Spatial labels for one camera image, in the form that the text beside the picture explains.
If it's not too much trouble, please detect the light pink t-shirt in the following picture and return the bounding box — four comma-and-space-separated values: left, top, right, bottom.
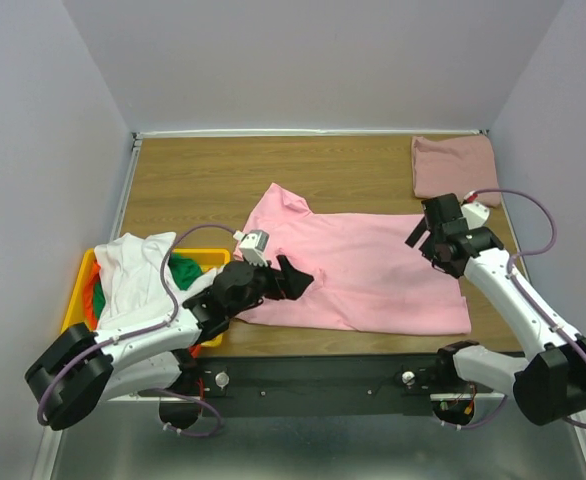
238, 184, 471, 336

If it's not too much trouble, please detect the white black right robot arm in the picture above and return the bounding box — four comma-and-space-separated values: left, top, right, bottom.
402, 191, 586, 428

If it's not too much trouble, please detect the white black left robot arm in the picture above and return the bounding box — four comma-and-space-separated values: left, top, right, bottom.
24, 255, 314, 431

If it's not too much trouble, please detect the yellow plastic bin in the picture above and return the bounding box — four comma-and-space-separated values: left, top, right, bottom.
62, 236, 231, 331

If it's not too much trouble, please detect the green t-shirt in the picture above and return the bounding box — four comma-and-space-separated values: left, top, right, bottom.
91, 252, 207, 319

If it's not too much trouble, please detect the folded dusty pink t-shirt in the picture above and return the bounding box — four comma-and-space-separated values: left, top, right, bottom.
411, 135, 499, 200

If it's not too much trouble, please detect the orange t-shirt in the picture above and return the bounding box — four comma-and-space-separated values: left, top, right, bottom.
81, 262, 214, 359

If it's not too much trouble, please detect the white t-shirt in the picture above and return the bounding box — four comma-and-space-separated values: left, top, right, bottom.
94, 232, 222, 330

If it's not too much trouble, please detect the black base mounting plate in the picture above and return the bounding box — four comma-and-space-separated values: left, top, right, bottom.
154, 354, 506, 430

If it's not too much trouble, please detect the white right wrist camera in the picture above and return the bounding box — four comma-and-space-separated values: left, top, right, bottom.
461, 192, 490, 230

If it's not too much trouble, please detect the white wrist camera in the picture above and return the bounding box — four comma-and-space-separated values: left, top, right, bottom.
461, 192, 490, 230
233, 229, 269, 266

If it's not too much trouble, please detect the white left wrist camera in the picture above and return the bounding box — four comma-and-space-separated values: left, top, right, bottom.
233, 229, 269, 266

